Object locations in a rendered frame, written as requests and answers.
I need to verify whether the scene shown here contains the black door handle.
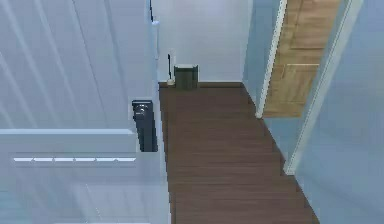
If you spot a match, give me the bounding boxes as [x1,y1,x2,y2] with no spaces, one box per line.
[131,99,159,154]

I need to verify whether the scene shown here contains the white room door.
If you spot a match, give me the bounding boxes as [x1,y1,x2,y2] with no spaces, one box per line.
[0,0,172,224]

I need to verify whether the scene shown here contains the white toilet brush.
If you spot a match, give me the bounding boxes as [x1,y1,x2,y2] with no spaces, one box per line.
[166,52,176,87]

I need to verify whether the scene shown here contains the brown wooden door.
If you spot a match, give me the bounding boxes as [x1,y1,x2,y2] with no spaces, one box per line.
[261,0,343,119]

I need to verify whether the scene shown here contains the dark grey bin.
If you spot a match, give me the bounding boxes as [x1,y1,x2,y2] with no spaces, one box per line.
[173,63,200,90]

